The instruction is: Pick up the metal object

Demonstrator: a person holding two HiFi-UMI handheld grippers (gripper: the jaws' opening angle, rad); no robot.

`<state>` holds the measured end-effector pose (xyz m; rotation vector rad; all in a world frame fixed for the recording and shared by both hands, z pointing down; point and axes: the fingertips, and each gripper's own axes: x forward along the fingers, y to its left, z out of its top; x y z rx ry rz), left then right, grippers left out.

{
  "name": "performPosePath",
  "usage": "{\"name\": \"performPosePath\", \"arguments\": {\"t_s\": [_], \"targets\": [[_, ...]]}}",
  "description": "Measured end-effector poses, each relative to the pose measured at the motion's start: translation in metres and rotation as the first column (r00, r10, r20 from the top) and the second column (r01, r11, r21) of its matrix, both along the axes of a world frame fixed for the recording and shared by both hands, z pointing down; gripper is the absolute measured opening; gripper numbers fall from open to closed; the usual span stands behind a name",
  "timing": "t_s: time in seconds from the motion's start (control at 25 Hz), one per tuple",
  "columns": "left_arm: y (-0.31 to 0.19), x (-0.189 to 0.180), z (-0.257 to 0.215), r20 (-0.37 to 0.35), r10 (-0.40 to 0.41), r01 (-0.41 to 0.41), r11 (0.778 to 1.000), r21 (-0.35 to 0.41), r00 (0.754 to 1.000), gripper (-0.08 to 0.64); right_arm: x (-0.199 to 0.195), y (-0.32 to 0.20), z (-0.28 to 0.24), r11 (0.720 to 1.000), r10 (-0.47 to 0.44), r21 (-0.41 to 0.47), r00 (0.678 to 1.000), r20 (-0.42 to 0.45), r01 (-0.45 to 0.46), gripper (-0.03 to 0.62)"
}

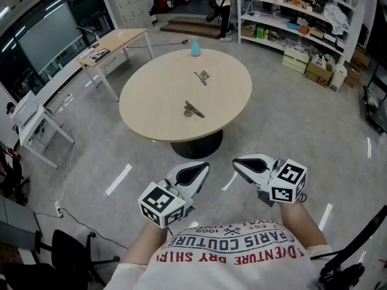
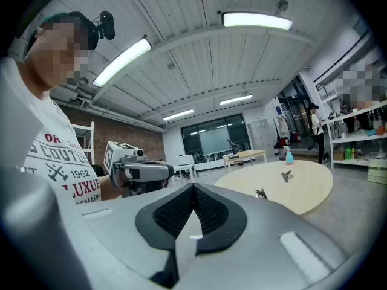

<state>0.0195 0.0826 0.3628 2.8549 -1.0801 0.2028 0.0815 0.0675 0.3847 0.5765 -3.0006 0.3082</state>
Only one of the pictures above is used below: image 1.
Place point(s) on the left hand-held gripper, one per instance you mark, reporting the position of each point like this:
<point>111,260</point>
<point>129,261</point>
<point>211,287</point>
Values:
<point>160,205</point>

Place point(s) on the person's left forearm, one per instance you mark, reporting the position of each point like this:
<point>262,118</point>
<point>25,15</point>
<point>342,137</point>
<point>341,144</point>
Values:
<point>145,243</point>

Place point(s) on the teal and pink spray bottle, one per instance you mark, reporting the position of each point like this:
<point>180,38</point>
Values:
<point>196,48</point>

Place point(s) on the black mounted device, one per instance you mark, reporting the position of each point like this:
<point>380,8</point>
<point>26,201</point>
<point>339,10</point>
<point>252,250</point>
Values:
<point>338,272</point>

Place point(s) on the black and white book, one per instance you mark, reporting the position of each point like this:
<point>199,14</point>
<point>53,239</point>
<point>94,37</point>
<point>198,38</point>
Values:
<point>99,55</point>

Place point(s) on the white shelving unit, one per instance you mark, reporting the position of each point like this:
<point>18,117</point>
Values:
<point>290,14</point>

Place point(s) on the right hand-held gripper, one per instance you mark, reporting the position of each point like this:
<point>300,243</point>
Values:
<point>284,189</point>

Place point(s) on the silver metal binder clip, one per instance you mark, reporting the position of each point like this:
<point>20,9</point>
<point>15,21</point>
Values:
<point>202,76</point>
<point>193,110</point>

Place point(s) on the stacked brown cardboard boxes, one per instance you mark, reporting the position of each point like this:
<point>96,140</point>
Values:
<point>358,62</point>

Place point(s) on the person's right forearm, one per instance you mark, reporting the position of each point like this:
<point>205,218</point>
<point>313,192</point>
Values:
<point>302,222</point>

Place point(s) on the open cardboard box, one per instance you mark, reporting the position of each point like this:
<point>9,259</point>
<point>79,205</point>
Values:
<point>317,74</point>

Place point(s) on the white printed t-shirt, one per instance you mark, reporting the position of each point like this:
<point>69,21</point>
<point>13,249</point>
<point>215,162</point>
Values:
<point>229,267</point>

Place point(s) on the white box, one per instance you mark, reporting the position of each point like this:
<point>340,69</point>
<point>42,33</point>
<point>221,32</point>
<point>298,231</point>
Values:
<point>25,107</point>

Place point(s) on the wooden step platform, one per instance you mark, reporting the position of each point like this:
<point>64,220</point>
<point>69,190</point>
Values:
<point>193,26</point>

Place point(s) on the grey desk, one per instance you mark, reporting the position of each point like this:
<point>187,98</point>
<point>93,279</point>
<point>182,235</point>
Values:
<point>15,222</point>

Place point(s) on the grey roller blind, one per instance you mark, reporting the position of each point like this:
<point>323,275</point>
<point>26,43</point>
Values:
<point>50,38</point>

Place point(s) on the white power strip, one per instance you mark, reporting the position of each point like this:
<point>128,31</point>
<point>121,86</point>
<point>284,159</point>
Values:
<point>58,209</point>

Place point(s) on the pale green stacked crates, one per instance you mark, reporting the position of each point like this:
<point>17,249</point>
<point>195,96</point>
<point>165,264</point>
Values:
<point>294,60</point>

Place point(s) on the small black desk tool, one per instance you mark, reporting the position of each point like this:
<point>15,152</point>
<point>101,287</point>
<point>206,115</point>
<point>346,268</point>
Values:
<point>95,45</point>

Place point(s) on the white locker cabinet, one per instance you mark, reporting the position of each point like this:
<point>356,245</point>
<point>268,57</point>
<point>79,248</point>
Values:
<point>133,1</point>

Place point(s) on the red and black bags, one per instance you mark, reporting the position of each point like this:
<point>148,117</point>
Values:
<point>161,6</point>

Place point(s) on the rectangular wooden desk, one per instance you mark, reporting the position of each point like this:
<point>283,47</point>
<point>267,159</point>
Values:
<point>121,41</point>

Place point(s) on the round wooden table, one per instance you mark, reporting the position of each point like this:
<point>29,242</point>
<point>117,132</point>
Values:
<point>163,101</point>

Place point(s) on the white metal frame table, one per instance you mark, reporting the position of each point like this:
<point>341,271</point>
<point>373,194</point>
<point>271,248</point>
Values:
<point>36,122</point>

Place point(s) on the white trash can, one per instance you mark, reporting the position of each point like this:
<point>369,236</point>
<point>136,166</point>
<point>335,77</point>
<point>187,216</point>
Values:
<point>338,77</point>

